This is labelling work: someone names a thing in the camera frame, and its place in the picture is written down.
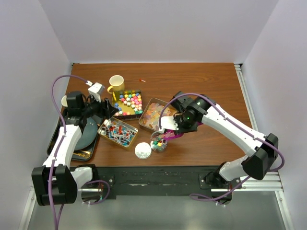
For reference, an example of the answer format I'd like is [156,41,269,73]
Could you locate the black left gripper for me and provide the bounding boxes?
[81,94,118,119]

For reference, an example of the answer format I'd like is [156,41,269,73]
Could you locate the purple plastic scoop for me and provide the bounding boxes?
[164,122,202,141]

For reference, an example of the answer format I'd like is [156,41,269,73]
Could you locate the clear glass jar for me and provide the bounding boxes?
[150,131,167,152]

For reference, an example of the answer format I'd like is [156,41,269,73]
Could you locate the silver jar lid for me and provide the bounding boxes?
[135,142,152,160]

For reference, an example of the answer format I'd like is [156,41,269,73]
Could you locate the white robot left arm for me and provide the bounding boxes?
[31,91,118,206]

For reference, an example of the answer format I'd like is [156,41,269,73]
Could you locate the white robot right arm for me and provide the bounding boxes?
[169,91,279,188]

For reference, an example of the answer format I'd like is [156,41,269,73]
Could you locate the star candy tin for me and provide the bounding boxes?
[111,90,143,120]

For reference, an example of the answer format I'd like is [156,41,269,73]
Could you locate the grey blue plate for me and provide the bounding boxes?
[75,117,98,150]

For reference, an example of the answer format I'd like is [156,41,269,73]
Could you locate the gold lollipop tin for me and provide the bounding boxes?
[97,117,139,150]

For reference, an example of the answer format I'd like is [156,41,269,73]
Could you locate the yellow mug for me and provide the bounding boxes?
[107,75,125,93]

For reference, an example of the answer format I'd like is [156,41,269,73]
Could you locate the silver popsicle candy tin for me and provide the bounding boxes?
[139,98,167,133]

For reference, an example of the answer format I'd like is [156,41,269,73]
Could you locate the white paper cup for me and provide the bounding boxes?
[61,95,68,107]

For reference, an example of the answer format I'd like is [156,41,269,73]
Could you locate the black tray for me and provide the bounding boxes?
[46,112,101,162]

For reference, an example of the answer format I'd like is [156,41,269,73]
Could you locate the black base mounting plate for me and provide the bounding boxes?
[97,166,240,199]

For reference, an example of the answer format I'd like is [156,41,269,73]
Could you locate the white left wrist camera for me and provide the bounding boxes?
[88,82,105,102]

